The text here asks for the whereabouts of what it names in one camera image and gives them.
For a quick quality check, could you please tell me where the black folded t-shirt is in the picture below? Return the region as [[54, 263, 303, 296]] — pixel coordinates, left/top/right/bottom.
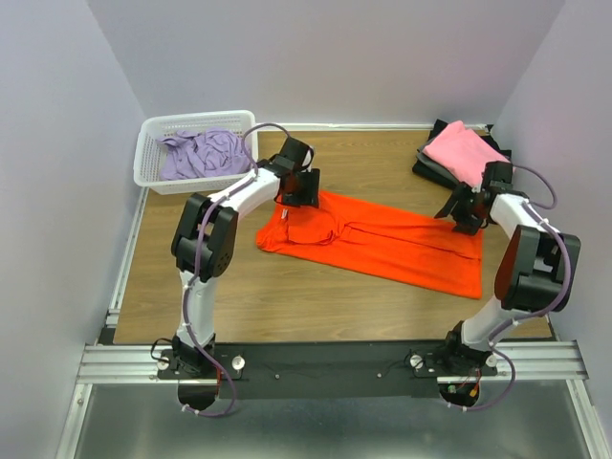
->
[[412, 119, 512, 189]]

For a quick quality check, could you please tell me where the aluminium frame rail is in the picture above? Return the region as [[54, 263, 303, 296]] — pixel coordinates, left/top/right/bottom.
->
[[55, 339, 612, 459]]

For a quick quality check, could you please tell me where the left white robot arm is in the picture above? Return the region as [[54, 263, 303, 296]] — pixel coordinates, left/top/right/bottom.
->
[[171, 137, 320, 378]]

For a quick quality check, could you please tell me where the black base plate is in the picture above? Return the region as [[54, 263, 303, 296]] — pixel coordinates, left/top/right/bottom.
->
[[150, 339, 497, 412]]

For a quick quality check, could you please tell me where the orange t-shirt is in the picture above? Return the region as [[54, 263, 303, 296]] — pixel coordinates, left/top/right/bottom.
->
[[255, 191, 483, 299]]

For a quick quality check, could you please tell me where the purple t-shirt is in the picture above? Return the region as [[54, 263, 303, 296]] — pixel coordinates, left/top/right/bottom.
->
[[157, 127, 251, 181]]

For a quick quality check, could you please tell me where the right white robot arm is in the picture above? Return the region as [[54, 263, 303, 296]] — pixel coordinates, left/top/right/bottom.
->
[[434, 162, 581, 375]]

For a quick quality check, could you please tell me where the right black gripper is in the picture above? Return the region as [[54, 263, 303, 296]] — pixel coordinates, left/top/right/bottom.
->
[[433, 181, 486, 237]]

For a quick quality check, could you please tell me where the white plastic basket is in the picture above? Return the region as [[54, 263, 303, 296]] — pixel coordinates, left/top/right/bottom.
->
[[133, 110, 255, 195]]

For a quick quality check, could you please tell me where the grey folded t-shirt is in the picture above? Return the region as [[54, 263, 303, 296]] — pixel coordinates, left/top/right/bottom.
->
[[412, 149, 461, 189]]

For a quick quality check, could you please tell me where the pink folded t-shirt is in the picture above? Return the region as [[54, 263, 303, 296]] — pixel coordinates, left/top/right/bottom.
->
[[424, 120, 510, 187]]

